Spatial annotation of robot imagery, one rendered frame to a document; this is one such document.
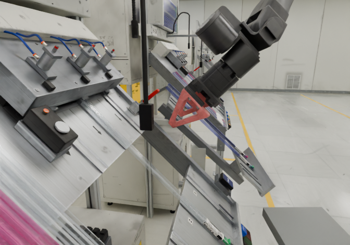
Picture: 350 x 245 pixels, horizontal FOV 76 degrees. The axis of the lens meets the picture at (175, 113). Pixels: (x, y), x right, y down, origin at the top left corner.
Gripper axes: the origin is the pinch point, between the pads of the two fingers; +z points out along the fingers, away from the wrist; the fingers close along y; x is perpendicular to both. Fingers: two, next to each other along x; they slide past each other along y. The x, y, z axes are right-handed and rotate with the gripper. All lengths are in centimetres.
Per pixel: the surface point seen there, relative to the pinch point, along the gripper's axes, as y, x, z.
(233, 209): -18.0, 33.8, 12.8
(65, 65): 2.9, -24.4, 9.2
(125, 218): -21, 15, 47
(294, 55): -760, 146, -205
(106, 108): -7.2, -14.0, 14.8
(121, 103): -16.2, -13.9, 14.5
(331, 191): -161, 152, -10
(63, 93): 9.5, -18.1, 10.2
